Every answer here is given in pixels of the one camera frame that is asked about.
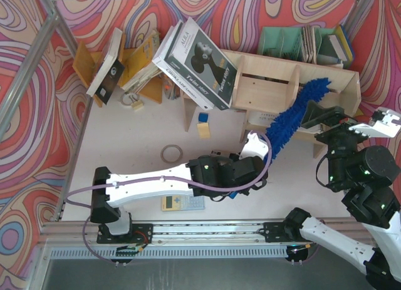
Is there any blue microfiber duster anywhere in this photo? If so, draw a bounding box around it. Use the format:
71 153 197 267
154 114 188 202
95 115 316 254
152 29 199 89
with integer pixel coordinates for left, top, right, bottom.
227 78 332 200

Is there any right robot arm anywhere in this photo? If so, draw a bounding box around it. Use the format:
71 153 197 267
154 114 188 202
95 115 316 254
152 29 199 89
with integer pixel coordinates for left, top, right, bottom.
283 100 400 289

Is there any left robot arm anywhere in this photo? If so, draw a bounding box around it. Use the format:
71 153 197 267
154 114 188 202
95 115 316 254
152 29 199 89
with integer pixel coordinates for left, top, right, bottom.
89 156 268 237

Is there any light wooden bookshelf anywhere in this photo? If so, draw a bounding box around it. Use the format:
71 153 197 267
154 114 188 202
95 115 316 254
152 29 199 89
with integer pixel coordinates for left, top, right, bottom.
180 48 363 159

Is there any blue eraser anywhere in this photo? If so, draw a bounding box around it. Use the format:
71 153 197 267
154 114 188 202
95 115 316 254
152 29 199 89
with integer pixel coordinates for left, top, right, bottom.
198 112 209 123

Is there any yellow grey calculator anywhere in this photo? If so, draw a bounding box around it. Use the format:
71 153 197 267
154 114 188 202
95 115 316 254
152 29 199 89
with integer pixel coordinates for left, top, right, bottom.
162 195 205 212

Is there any beige tape roll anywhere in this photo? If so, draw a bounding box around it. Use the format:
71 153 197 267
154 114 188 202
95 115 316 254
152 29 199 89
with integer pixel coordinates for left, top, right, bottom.
160 144 183 164

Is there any teal desk organizer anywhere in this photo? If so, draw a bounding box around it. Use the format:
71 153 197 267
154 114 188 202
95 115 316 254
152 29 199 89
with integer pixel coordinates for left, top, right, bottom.
258 25 346 68

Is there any blue bound notebook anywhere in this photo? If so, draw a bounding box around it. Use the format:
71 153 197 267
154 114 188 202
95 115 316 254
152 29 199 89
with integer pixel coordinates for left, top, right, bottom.
328 24 355 68

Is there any pens cup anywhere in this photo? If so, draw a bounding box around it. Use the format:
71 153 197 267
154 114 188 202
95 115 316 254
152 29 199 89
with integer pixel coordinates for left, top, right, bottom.
162 74 180 100

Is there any Twins story book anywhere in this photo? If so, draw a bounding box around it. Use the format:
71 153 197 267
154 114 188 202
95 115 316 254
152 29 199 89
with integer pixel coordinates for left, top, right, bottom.
165 18 237 110

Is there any white paperback book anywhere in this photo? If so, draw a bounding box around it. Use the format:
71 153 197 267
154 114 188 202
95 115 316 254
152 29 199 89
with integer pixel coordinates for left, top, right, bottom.
152 19 214 111

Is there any yellow books stack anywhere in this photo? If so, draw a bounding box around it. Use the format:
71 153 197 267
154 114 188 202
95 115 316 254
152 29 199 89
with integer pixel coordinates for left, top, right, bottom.
119 29 161 93

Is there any black cover book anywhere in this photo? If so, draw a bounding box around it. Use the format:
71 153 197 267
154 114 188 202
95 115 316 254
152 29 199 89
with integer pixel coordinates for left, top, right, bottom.
86 28 124 105

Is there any yellow wooden book stand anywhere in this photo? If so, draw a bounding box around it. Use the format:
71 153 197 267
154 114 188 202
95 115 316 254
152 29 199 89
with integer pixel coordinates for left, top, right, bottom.
73 34 162 108

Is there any black aluminium rail base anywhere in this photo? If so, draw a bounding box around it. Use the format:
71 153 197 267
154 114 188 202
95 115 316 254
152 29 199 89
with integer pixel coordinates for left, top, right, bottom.
96 220 306 245

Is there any key ring with padlock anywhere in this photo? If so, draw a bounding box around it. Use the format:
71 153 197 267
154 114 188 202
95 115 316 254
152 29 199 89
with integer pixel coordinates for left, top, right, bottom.
120 91 145 111

